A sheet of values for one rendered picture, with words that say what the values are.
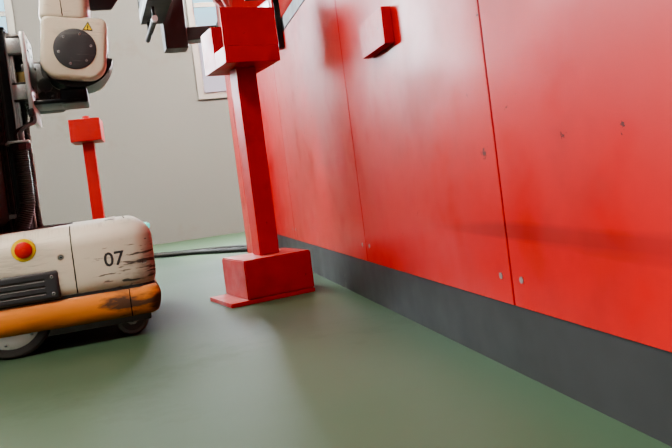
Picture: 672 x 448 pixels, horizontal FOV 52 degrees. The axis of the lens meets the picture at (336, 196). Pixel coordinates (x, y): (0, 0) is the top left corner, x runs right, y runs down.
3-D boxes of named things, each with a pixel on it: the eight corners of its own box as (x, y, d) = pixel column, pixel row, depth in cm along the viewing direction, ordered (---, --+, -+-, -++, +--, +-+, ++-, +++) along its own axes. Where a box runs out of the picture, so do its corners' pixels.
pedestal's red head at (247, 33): (205, 76, 205) (197, 15, 204) (256, 74, 212) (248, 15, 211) (226, 62, 187) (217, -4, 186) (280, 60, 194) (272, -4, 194)
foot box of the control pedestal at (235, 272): (210, 301, 203) (205, 260, 203) (288, 285, 214) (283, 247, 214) (231, 308, 185) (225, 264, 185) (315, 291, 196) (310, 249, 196)
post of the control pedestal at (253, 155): (253, 254, 202) (229, 71, 201) (272, 251, 205) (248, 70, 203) (260, 255, 197) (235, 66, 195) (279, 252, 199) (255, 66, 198)
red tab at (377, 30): (362, 59, 144) (358, 25, 144) (372, 58, 145) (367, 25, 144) (384, 43, 130) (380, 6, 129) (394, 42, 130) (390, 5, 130)
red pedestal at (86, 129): (83, 267, 386) (63, 119, 384) (129, 260, 392) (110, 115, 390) (79, 270, 366) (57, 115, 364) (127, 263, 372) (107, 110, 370)
